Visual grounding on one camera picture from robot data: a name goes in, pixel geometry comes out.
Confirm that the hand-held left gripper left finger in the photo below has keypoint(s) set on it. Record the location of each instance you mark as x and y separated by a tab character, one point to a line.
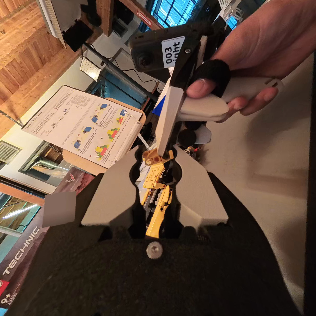
111	197

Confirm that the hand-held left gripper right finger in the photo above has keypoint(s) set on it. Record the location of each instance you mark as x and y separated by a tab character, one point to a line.
202	197

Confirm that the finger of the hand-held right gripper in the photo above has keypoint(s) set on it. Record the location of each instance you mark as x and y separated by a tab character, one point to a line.
170	116

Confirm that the yellow curved beam piece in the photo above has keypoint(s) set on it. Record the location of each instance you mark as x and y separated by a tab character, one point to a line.
154	156

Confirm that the yellow brick car model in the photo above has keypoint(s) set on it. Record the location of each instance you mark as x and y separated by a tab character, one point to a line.
155	177

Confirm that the grey desk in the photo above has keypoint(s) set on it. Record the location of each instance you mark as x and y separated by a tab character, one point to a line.
259	172

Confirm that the person's right hand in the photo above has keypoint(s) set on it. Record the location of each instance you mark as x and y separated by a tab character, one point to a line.
271	44

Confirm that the white handwritten sign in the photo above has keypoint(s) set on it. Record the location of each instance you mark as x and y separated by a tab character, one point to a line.
90	68

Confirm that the printed instruction sheet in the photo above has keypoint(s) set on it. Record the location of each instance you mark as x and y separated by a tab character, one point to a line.
81	118

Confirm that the white ceiling device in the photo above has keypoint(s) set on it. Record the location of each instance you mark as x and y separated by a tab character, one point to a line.
59	14

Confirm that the toy car set box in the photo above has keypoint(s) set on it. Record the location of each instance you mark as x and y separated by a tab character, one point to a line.
19	259

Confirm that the white vent unit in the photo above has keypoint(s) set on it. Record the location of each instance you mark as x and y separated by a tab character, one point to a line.
8	151

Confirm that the silver air duct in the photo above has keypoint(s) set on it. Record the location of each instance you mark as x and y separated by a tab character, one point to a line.
47	165

